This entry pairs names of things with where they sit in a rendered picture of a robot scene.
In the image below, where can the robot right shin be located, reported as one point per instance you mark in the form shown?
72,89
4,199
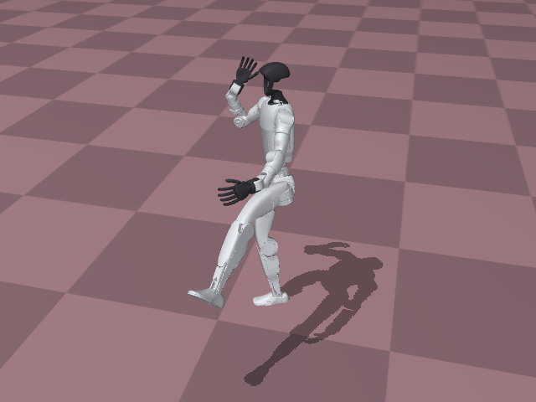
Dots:
270,265

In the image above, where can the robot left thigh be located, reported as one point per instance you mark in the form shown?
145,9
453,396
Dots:
262,202

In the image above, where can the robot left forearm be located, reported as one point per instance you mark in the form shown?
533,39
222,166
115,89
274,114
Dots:
270,170

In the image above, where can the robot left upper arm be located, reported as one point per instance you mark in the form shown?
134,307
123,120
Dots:
283,122

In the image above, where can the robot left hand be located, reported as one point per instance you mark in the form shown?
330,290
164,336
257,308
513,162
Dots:
241,190

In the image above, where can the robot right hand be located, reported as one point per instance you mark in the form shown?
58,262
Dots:
243,74

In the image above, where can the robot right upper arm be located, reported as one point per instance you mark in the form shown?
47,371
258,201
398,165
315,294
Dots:
243,119

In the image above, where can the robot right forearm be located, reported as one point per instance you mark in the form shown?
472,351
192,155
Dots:
233,100

